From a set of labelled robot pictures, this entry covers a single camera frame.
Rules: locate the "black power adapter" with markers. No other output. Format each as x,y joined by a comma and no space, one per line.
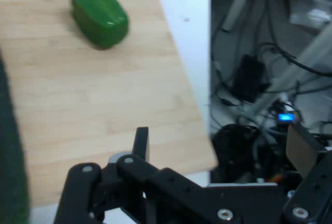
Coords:
250,77

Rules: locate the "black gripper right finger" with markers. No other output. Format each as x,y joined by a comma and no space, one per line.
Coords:
316,182

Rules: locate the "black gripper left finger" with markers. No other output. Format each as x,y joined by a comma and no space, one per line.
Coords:
140,182

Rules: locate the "green bell pepper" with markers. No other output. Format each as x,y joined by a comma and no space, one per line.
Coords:
99,16

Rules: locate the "long dark green cucumber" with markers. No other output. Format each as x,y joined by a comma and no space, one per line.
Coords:
11,143

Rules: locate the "bamboo cutting board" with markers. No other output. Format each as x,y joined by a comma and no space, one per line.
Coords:
90,99

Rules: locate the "small blue-lit device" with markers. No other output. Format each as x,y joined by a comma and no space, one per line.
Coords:
286,117

